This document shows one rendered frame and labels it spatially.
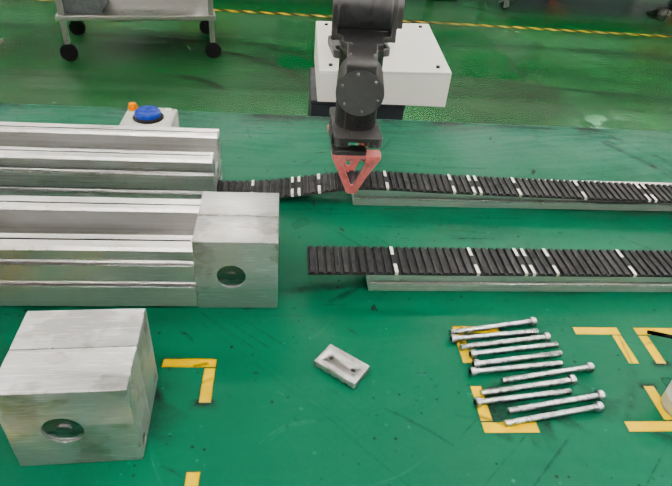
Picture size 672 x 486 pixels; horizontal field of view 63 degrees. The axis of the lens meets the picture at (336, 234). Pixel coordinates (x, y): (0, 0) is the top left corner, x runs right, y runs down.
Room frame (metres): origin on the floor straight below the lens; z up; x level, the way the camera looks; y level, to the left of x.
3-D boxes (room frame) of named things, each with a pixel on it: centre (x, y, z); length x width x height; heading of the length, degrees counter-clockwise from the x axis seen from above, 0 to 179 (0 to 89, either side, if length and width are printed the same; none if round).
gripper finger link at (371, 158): (0.70, -0.01, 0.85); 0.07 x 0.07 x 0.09; 8
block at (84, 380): (0.31, 0.21, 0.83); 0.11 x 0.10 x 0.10; 9
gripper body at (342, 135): (0.71, -0.01, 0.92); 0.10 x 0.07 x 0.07; 8
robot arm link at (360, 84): (0.67, -0.02, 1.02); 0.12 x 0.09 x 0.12; 0
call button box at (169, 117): (0.79, 0.31, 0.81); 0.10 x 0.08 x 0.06; 7
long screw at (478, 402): (0.36, -0.20, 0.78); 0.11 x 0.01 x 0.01; 104
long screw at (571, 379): (0.38, -0.21, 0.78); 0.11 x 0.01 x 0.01; 105
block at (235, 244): (0.52, 0.11, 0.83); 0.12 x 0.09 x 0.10; 7
